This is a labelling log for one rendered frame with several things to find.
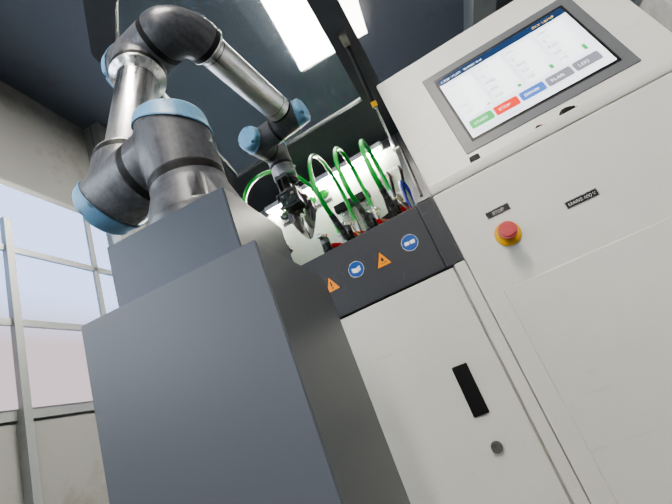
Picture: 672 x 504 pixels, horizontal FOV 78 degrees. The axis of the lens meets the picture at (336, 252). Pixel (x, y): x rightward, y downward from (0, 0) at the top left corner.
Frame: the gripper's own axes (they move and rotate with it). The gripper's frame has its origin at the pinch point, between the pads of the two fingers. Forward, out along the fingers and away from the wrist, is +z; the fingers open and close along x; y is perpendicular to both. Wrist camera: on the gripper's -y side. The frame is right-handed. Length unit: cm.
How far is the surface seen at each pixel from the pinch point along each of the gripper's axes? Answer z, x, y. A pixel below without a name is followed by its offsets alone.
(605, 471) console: 75, 42, 22
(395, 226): 17.7, 27.2, 21.7
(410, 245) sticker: 23.3, 28.4, 21.7
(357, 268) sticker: 22.6, 15.2, 21.7
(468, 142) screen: -4, 53, -4
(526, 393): 59, 36, 22
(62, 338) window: -36, -169, -46
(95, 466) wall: 31, -172, -56
